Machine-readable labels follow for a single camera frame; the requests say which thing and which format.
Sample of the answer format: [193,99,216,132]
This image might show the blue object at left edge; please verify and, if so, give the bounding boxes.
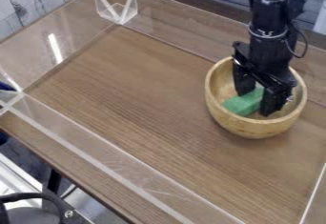
[0,80,17,146]

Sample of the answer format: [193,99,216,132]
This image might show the black cable bottom left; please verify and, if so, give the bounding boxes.
[0,193,65,224]

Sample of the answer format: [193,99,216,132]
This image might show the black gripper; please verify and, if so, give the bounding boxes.
[232,26,296,116]

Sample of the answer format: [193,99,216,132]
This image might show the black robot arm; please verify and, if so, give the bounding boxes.
[232,0,305,116]

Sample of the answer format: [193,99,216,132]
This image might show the brown wooden bowl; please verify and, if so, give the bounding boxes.
[204,57,307,139]

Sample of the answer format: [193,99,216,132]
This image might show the black table leg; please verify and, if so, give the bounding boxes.
[46,170,62,194]

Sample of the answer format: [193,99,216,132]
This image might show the green rectangular block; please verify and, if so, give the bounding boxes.
[223,87,263,116]

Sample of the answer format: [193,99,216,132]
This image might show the clear acrylic enclosure wall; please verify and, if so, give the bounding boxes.
[0,0,326,224]

